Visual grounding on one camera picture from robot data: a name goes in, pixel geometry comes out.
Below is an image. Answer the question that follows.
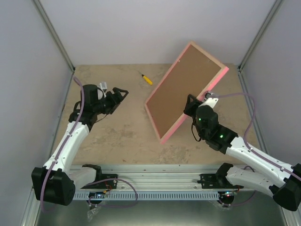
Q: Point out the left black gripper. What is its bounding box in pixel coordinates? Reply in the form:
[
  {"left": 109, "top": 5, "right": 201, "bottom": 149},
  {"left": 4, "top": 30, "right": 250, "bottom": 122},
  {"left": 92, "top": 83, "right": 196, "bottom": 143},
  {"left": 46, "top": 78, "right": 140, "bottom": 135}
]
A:
[{"left": 94, "top": 88, "right": 129, "bottom": 115}]

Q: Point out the yellow handled screwdriver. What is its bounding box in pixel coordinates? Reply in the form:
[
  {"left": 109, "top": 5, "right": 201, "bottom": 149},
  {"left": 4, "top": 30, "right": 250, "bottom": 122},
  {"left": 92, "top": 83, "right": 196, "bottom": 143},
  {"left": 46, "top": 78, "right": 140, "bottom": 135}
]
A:
[{"left": 138, "top": 71, "right": 153, "bottom": 85}]

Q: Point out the pink wooden picture frame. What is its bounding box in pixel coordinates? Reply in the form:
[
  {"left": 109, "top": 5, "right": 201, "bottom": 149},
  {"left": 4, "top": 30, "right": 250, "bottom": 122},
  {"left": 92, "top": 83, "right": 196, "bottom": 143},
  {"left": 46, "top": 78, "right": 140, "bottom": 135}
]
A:
[{"left": 144, "top": 41, "right": 230, "bottom": 145}]

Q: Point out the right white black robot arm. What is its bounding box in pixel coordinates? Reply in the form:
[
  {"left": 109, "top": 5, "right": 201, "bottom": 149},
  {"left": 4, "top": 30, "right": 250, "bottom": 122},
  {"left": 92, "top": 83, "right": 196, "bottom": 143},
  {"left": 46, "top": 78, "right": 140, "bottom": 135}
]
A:
[{"left": 183, "top": 92, "right": 301, "bottom": 211}]

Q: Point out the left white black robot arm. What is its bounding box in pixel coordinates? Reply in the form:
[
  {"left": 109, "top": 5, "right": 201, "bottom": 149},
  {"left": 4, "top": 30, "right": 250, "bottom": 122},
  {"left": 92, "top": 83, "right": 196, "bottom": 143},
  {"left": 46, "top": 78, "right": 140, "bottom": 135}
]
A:
[{"left": 31, "top": 84, "right": 128, "bottom": 206}]

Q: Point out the clear plastic bag scrap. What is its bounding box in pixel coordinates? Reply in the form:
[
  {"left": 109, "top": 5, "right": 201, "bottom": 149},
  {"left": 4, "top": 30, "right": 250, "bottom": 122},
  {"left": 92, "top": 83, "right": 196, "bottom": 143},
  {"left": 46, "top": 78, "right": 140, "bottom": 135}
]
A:
[{"left": 87, "top": 205, "right": 102, "bottom": 222}]

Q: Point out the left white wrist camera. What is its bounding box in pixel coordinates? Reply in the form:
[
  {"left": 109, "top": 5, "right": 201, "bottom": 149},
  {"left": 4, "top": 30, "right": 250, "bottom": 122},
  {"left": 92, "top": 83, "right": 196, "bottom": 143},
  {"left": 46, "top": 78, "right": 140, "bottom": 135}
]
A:
[{"left": 97, "top": 81, "right": 108, "bottom": 100}]

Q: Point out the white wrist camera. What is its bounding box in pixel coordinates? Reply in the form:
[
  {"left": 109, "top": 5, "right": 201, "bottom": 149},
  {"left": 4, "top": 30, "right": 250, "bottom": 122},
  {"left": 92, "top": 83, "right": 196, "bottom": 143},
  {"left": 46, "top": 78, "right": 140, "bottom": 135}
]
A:
[
  {"left": 201, "top": 92, "right": 219, "bottom": 109},
  {"left": 97, "top": 81, "right": 108, "bottom": 100}
]

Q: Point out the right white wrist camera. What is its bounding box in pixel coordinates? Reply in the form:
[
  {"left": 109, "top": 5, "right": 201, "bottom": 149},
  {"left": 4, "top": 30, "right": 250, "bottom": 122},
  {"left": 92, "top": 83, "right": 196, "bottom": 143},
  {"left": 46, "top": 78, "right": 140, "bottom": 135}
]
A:
[{"left": 201, "top": 92, "right": 219, "bottom": 109}]

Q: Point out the brown frame backing board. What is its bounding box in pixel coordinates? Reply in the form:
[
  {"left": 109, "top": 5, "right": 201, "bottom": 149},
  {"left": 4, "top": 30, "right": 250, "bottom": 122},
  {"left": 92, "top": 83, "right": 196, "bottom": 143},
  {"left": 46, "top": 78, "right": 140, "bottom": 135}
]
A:
[{"left": 147, "top": 44, "right": 222, "bottom": 139}]

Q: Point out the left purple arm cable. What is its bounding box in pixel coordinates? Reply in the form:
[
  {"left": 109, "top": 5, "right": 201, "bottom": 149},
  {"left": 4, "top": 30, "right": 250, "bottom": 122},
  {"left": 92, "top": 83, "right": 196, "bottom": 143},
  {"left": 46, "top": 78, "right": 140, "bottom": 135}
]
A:
[{"left": 39, "top": 76, "right": 139, "bottom": 211}]

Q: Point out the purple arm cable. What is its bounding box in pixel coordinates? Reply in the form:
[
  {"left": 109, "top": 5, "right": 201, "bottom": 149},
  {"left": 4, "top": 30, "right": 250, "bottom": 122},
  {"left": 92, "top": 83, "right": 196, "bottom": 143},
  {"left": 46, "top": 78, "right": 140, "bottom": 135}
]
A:
[
  {"left": 39, "top": 76, "right": 139, "bottom": 211},
  {"left": 211, "top": 92, "right": 301, "bottom": 208}
]

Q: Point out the aluminium mounting rail base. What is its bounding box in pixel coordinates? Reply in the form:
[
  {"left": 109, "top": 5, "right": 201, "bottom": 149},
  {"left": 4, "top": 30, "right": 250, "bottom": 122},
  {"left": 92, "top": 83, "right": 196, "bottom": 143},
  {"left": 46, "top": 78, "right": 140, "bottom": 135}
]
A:
[{"left": 70, "top": 165, "right": 255, "bottom": 193}]

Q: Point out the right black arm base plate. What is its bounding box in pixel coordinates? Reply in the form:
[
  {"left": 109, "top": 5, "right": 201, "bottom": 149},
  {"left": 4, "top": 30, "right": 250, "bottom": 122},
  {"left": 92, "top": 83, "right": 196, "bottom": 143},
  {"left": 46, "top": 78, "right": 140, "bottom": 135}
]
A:
[{"left": 197, "top": 174, "right": 226, "bottom": 189}]

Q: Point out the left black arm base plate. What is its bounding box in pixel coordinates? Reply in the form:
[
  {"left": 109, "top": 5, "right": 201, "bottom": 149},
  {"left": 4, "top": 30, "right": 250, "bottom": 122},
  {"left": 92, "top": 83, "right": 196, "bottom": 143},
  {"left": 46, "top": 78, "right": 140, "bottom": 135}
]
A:
[{"left": 82, "top": 174, "right": 118, "bottom": 190}]

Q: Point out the grey slotted cable duct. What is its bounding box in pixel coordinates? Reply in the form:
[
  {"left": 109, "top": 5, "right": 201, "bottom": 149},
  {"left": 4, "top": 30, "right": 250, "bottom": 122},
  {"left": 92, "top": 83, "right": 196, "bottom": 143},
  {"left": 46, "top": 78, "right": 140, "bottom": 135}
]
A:
[{"left": 73, "top": 191, "right": 220, "bottom": 201}]

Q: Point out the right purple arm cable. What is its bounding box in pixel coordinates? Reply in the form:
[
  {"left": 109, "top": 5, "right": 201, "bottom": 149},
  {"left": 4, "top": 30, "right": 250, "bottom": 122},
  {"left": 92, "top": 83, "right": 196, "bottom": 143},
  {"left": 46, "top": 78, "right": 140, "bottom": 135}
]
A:
[{"left": 211, "top": 92, "right": 301, "bottom": 208}]

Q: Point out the left aluminium corner post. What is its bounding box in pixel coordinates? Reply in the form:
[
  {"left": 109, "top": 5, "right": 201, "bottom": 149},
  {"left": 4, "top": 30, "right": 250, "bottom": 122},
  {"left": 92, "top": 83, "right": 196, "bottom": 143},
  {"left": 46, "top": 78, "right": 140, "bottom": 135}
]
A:
[{"left": 32, "top": 0, "right": 75, "bottom": 69}]

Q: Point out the aluminium corner post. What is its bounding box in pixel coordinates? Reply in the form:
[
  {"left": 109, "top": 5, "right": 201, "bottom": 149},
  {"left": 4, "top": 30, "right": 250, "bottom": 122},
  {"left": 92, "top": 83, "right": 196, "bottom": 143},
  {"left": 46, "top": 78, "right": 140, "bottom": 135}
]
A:
[
  {"left": 238, "top": 0, "right": 284, "bottom": 71},
  {"left": 32, "top": 0, "right": 75, "bottom": 69}
]

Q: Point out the right aluminium corner post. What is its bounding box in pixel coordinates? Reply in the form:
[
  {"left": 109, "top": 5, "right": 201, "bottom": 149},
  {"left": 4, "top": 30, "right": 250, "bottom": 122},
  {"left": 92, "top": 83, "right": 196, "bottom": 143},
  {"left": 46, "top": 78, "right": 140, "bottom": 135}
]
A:
[{"left": 238, "top": 0, "right": 284, "bottom": 71}]

